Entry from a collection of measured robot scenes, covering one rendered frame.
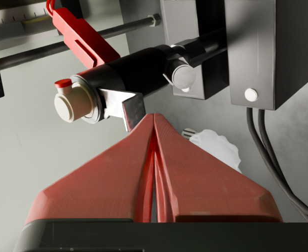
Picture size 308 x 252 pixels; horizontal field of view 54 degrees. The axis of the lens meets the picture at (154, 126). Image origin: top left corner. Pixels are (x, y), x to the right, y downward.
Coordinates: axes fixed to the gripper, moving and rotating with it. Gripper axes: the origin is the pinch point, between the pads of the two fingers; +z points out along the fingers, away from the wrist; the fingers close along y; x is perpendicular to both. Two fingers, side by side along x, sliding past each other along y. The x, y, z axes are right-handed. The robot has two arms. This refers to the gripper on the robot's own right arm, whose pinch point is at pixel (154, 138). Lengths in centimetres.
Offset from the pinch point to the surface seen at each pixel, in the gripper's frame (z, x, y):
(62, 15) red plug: 9.6, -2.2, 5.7
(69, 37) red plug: 8.6, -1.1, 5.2
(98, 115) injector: 3.3, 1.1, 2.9
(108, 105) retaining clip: 3.1, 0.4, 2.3
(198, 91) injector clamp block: 13.6, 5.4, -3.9
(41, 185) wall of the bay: 22.5, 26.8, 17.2
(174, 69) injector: 5.6, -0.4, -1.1
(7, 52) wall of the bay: 27.8, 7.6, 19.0
